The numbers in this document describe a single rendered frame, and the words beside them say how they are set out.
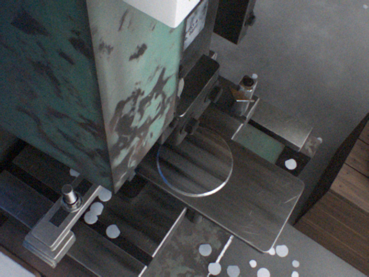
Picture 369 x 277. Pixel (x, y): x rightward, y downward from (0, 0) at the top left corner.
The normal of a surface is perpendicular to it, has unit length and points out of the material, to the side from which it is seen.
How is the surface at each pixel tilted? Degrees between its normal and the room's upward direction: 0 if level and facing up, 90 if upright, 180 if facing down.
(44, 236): 0
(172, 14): 90
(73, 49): 90
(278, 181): 0
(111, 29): 90
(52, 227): 0
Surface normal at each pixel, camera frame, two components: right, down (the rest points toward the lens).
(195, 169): 0.09, -0.46
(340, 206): -0.57, 0.71
